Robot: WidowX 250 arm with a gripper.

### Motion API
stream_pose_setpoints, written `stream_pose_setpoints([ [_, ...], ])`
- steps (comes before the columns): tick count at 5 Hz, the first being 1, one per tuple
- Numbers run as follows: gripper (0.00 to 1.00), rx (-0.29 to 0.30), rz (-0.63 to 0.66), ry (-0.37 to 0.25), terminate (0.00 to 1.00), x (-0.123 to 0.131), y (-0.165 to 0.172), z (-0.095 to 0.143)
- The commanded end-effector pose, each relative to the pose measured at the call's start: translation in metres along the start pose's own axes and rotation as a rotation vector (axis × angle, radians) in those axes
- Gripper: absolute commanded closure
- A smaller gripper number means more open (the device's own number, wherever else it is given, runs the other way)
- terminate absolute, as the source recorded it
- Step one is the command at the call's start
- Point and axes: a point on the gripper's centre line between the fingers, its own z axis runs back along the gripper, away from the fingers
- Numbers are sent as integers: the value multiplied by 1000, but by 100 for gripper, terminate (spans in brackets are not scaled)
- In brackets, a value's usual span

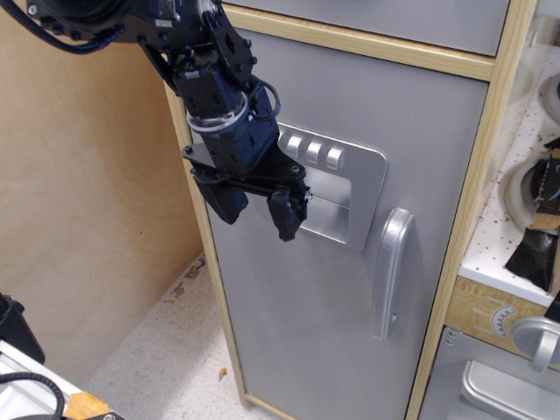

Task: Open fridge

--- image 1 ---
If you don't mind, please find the silver oven handle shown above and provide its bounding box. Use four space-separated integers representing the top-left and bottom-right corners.
460 360 559 419

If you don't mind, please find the orange tape piece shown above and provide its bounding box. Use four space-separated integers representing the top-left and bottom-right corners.
63 392 111 419

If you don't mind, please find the white speckled countertop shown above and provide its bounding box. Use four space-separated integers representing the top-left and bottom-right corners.
458 1 559 306

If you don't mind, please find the black torn tape piece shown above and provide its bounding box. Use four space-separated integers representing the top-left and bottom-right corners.
503 139 559 294

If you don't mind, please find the silver fridge door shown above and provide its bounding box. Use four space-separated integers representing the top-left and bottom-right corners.
210 33 488 419

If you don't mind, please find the silver freezer door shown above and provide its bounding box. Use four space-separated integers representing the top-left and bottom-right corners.
233 0 509 56

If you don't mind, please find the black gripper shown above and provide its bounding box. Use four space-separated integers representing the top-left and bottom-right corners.
182 118 312 242

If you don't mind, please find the aluminium rail base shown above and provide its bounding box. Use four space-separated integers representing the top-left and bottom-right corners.
0 340 119 420

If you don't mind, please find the silver dispenser panel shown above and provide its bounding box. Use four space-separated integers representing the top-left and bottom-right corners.
278 123 389 251

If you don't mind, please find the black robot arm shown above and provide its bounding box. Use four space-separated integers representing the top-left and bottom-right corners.
16 1 310 242

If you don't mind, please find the silver oven door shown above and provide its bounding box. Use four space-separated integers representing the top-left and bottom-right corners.
419 327 559 419

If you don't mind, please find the silver oven knob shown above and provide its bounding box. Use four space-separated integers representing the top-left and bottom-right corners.
511 316 559 374

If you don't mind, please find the wooden toy kitchen frame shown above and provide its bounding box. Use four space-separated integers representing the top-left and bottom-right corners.
191 1 538 419

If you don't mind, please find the black braided cable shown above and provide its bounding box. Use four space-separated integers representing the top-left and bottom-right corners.
0 371 67 420

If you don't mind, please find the black box left edge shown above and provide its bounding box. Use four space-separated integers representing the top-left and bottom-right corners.
1 295 46 365

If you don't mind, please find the silver fridge door handle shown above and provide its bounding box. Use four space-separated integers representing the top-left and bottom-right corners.
372 207 414 340

